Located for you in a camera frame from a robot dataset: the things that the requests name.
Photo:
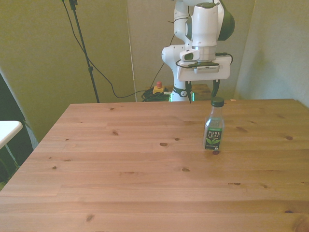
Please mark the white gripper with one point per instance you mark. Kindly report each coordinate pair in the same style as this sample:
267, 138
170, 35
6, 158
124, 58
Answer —
204, 70

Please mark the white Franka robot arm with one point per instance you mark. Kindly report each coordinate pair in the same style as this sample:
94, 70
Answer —
205, 26

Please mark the clear Pure Leaf tea bottle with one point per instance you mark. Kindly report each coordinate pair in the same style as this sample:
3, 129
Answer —
213, 125

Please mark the yellow emergency stop button box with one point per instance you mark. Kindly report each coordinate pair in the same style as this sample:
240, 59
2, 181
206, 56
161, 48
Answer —
159, 89

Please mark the white side table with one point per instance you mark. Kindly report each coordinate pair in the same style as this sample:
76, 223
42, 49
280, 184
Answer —
7, 131

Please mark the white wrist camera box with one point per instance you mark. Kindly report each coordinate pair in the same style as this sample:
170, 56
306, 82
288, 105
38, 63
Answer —
190, 55

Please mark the black camera stand pole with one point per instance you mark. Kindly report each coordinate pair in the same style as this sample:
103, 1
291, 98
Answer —
85, 49

